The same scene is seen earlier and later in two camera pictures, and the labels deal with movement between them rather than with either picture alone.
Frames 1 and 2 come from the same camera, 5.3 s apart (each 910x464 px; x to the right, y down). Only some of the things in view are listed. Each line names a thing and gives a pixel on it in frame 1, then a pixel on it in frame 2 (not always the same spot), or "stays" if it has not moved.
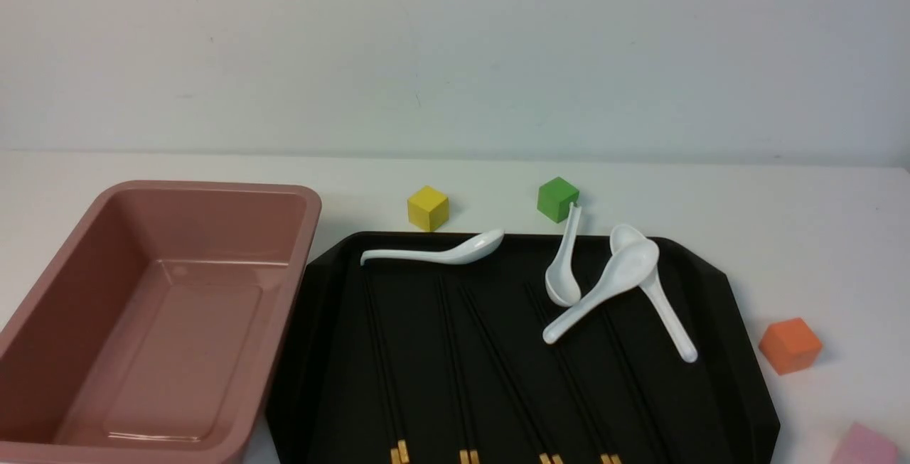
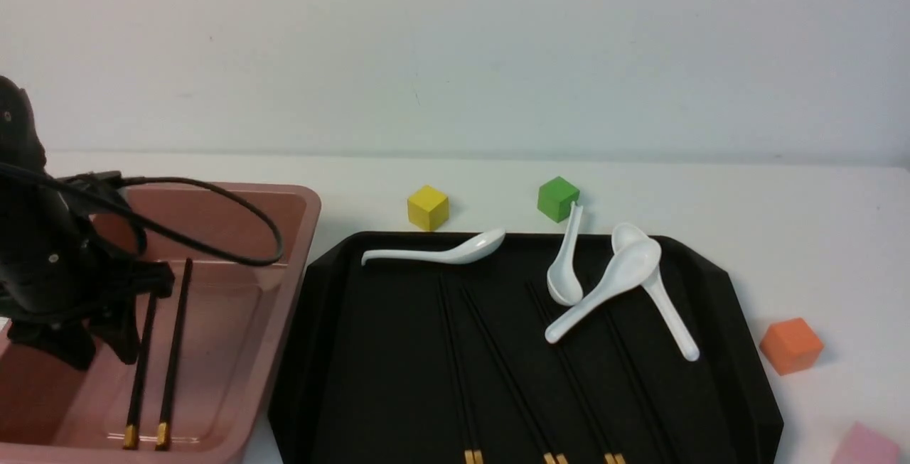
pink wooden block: [862, 446] stays
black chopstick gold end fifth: [541, 454] stays
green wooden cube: [554, 197] stays
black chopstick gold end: [402, 444] -> [173, 359]
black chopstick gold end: [394, 450] -> [131, 435]
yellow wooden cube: [428, 209] stays
